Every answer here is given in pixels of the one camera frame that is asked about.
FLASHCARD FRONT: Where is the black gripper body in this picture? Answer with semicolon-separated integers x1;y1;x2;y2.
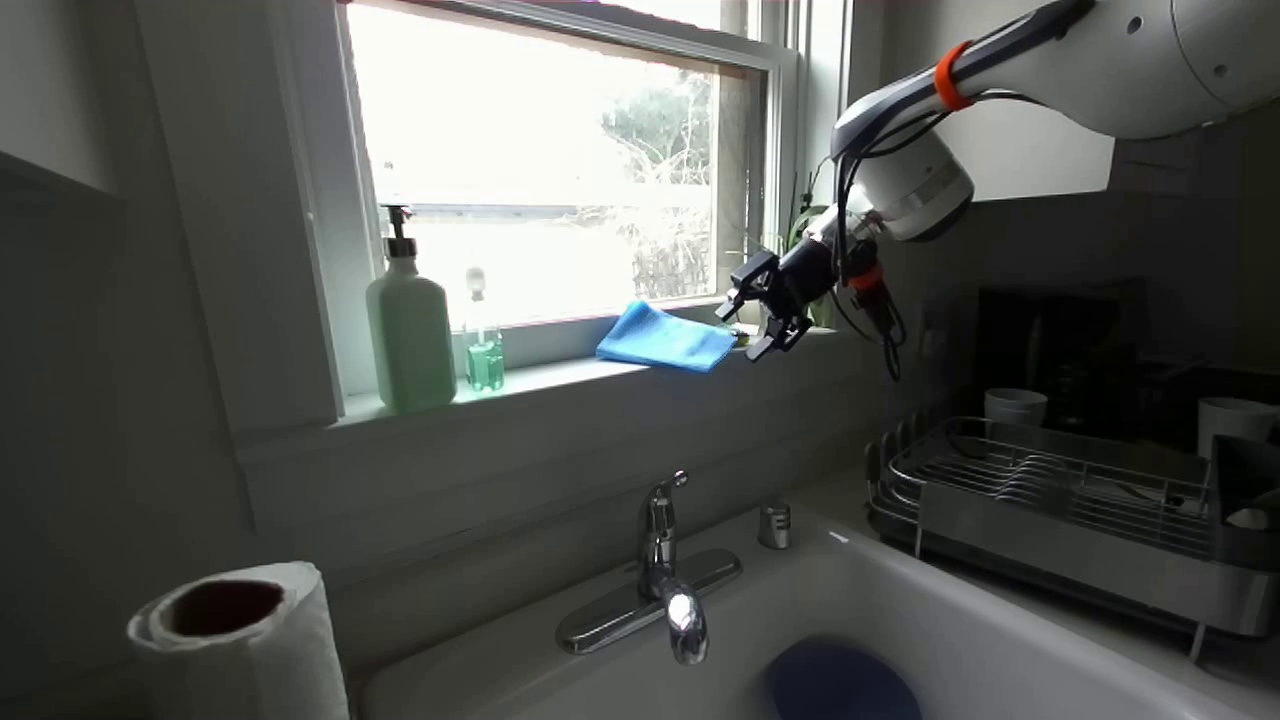
776;225;865;321

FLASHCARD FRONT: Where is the blue towel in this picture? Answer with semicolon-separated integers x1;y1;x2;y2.
593;296;745;379

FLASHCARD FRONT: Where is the chrome tap faucet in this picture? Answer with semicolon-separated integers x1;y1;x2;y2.
551;463;748;667

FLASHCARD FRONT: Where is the white paper towel roll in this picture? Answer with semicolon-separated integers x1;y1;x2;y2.
125;558;356;720

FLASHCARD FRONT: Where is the chrome sink hole cap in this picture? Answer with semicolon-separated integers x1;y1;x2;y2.
751;497;801;558

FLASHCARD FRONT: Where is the pale teal plastic cup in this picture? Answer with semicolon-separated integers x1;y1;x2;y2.
978;385;1052;431

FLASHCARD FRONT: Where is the black coffee maker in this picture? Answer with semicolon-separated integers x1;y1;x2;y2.
969;278;1280;431

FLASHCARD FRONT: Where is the small clear green-liquid bottle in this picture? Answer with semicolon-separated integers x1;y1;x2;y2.
455;263;510;401

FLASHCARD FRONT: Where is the white kitchen sink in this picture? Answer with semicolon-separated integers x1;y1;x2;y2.
356;512;1280;720

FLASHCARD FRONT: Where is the blue round bowl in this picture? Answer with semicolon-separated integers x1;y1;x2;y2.
761;631;928;720

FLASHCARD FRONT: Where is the green soap pump bottle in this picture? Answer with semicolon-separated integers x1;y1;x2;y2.
365;200;458;422

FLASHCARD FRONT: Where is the white mug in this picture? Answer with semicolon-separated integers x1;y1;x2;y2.
1191;392;1280;470

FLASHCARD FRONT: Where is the black utensil caddy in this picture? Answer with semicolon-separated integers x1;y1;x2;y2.
1209;427;1280;540

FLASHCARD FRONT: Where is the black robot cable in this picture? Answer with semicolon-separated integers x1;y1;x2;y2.
828;0;1099;390

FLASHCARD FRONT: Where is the metal wire dish rack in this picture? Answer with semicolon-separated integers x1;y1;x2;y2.
861;408;1280;667

